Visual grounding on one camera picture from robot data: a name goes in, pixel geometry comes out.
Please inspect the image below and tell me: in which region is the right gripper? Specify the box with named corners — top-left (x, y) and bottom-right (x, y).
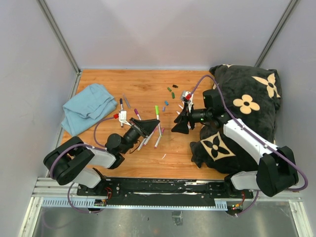
top-left (171, 102), bottom-right (211, 134)

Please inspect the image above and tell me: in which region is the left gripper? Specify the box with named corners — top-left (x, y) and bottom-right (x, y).
top-left (121, 118), bottom-right (160, 154)

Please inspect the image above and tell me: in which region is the light green cap marker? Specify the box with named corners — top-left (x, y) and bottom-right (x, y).
top-left (155, 105), bottom-right (162, 136)

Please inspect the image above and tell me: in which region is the pink cap marker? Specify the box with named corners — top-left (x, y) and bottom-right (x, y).
top-left (154, 128), bottom-right (165, 149)

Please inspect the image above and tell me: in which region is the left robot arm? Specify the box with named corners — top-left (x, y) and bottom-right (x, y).
top-left (43, 118), bottom-right (160, 196)

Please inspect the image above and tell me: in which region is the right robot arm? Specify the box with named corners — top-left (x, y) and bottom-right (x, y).
top-left (171, 89), bottom-right (299, 198)

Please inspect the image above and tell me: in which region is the grey clear pen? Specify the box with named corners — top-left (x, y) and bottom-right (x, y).
top-left (123, 94), bottom-right (131, 109)

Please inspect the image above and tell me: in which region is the beige cap marker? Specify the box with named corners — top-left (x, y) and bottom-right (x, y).
top-left (137, 138), bottom-right (147, 151)

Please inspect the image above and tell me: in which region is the purple cap marker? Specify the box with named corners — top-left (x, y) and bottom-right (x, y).
top-left (134, 109), bottom-right (142, 120)

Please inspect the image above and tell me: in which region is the dark blue marker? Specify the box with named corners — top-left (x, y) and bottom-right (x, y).
top-left (119, 98), bottom-right (124, 111)

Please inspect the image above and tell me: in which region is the light blue cloth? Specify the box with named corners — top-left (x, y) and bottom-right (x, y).
top-left (61, 83), bottom-right (118, 136)

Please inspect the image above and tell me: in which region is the black floral pillow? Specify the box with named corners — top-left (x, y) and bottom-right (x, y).
top-left (190, 64), bottom-right (282, 174)

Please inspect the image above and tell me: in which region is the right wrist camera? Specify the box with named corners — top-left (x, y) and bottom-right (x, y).
top-left (180, 91), bottom-right (194, 113)

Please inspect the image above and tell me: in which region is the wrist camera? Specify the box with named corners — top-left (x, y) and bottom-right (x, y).
top-left (113, 110), bottom-right (131, 127)
top-left (180, 91), bottom-right (194, 113)

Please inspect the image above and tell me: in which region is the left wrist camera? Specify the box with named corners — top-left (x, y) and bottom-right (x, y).
top-left (113, 110), bottom-right (131, 127)

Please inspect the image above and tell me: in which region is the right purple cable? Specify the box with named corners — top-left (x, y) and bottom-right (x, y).
top-left (190, 75), bottom-right (309, 218)

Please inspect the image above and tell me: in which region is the purple cable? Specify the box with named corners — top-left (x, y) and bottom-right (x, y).
top-left (49, 116), bottom-right (117, 214)
top-left (190, 75), bottom-right (309, 218)

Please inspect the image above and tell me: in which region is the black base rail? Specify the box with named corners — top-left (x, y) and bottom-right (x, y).
top-left (32, 176), bottom-right (255, 212)

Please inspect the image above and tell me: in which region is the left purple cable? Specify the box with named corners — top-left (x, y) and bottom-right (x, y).
top-left (49, 116), bottom-right (117, 214)

